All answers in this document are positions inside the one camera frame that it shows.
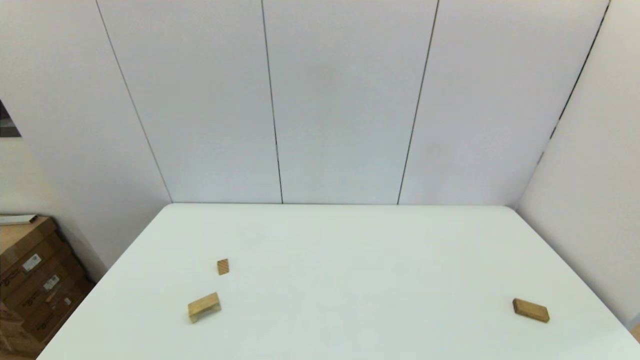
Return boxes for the brown cardboard box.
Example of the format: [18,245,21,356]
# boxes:
[0,300,28,355]
[0,216,65,281]
[0,245,83,311]
[10,272,96,346]

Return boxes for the rectangular brown wooden block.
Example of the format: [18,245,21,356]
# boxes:
[512,298,550,324]

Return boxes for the arched light wooden block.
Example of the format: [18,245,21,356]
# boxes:
[188,292,222,324]

